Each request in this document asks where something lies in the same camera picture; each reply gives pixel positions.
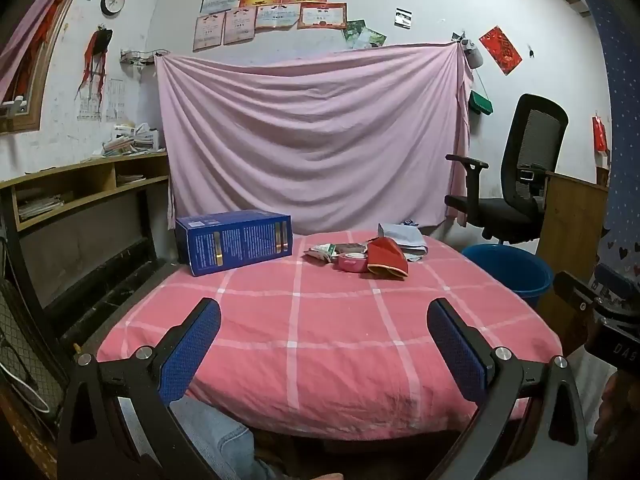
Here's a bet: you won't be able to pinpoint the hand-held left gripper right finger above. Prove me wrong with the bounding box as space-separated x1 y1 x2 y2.
426 297 588 480

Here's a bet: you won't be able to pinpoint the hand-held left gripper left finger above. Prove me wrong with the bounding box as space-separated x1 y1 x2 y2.
56 297 222 480

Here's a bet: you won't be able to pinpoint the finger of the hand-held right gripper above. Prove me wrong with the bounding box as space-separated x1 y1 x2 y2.
595 263 640 308
554 271 601 315

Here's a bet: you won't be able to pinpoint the blue plastic bucket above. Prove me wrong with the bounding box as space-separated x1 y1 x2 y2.
461 244 553 311

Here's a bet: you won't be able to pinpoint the wooden cabinet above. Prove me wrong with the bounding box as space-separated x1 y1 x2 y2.
537 170 610 331

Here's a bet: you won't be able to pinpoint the person's jeans leg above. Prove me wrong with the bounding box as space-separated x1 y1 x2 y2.
170 395 281 480

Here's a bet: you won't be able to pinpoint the blue cardboard box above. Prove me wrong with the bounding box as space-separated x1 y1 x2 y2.
175 209 293 278

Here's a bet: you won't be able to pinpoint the red pouch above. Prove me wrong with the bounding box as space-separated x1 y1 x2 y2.
366 237 409 278

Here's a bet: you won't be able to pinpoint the pink checked tablecloth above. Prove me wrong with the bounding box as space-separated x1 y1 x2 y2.
96 231 563 436

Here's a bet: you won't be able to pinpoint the pink tape roll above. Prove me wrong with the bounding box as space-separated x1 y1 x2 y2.
338 252 370 274

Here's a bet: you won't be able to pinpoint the green and white packet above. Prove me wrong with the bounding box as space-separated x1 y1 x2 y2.
301 243 338 264

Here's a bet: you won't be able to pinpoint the black office chair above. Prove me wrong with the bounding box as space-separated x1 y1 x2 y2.
444 93 569 246

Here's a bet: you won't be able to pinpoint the blue patterned curtain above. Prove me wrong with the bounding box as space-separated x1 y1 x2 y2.
570 0 640 281

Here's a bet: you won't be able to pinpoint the papers inside shelf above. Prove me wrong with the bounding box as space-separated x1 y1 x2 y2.
17 192 66 221

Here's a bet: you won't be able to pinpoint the stack of papers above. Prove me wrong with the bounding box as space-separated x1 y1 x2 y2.
102 122 166 158

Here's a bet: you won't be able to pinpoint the pink hanging cloth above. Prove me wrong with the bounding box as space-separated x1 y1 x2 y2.
154 41 474 236

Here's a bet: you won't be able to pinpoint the red tassel ornament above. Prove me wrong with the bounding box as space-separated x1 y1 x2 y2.
75 27 113 101

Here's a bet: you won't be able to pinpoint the pink window curtain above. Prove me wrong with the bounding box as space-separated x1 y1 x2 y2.
0 0 83 101

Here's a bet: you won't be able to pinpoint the wooden wall shelf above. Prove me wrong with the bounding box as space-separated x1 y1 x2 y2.
0 152 171 233

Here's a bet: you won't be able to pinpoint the red wall poster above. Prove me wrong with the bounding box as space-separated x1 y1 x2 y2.
479 25 523 76

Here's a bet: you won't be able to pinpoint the paper wall calendar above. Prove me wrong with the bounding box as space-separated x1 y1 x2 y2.
77 78 126 122

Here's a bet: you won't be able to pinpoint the wooden window frame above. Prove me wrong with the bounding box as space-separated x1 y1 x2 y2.
0 0 66 134

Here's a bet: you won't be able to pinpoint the metal wall rack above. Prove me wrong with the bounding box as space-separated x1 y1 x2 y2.
120 49 168 67

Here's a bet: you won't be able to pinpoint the group of wall certificates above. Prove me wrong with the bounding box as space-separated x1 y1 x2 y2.
192 0 378 52

